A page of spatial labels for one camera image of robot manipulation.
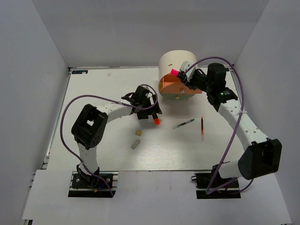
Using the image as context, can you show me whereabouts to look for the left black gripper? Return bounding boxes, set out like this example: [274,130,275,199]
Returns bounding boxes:
[137,95,162,120]

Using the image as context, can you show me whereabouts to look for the pink highlighter marker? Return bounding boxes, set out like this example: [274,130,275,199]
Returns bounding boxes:
[170,69,180,77]

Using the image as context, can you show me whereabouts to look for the orange highlighter marker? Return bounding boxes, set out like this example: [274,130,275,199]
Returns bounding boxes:
[152,114,160,125]

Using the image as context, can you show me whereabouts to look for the round wooden drawer cabinet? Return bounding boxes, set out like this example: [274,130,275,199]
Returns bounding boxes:
[158,50,202,100]

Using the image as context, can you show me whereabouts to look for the small cork eraser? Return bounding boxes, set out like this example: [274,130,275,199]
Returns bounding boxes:
[135,130,143,136]

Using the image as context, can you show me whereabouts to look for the white green pen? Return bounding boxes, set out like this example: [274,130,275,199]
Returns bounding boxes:
[172,119,195,130]

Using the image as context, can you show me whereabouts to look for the beige eraser block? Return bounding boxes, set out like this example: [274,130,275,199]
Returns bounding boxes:
[131,139,140,150]

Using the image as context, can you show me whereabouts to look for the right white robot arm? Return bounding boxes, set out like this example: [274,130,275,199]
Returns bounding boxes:
[177,61,282,187]

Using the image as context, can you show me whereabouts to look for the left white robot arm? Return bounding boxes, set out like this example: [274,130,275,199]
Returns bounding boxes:
[71,85,162,187]

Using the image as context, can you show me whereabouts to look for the red pen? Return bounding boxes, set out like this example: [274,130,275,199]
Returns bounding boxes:
[201,116,204,140]

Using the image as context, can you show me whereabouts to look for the left blue corner label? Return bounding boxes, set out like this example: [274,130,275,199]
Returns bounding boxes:
[72,70,88,75]

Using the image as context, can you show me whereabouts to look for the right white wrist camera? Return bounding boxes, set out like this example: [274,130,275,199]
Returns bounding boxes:
[180,61,195,81]

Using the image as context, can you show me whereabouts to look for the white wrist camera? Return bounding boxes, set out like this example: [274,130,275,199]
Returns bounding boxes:
[180,61,195,81]
[142,85,153,98]

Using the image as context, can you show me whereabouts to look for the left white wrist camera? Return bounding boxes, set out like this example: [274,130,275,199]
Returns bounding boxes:
[142,85,153,98]

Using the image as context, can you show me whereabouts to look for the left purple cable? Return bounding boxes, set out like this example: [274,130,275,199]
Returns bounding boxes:
[60,84,159,196]

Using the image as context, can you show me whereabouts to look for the purple cable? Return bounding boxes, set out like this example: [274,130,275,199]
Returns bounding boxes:
[185,56,255,195]
[60,84,159,196]

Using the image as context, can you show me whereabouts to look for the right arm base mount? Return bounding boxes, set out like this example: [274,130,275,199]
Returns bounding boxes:
[191,168,242,200]

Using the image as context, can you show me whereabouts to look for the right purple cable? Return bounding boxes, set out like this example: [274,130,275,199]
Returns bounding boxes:
[185,56,255,195]

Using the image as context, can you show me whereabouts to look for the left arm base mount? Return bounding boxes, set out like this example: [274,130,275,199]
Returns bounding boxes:
[68,165,119,198]

